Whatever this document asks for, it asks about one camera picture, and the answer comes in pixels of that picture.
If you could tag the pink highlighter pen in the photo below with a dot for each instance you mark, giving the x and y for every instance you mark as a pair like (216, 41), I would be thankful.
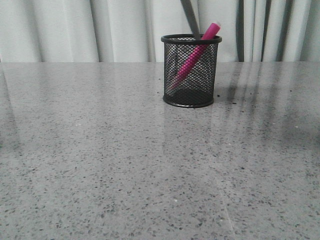
(193, 58)

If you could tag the grey orange scissors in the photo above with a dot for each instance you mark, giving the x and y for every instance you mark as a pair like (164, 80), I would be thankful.
(191, 18)

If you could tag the black mesh pen cup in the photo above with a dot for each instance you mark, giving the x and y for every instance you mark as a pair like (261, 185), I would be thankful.
(197, 90)

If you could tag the white curtain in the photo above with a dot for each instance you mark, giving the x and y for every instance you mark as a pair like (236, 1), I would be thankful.
(131, 30)

